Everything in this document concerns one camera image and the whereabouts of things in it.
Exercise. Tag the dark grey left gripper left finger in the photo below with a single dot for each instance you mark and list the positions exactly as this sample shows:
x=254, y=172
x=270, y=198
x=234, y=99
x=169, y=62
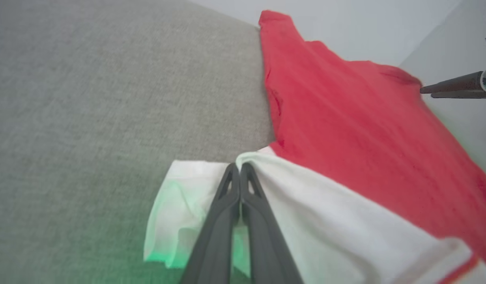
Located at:
x=215, y=236

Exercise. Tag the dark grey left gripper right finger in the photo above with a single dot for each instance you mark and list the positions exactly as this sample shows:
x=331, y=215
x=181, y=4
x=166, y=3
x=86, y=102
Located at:
x=266, y=244

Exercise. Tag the red and white basketball jersey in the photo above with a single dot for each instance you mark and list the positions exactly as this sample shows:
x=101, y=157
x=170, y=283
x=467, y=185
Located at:
x=365, y=138

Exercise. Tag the grey fabric sofa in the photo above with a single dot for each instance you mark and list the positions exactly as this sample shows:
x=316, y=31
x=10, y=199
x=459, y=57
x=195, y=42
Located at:
x=109, y=118

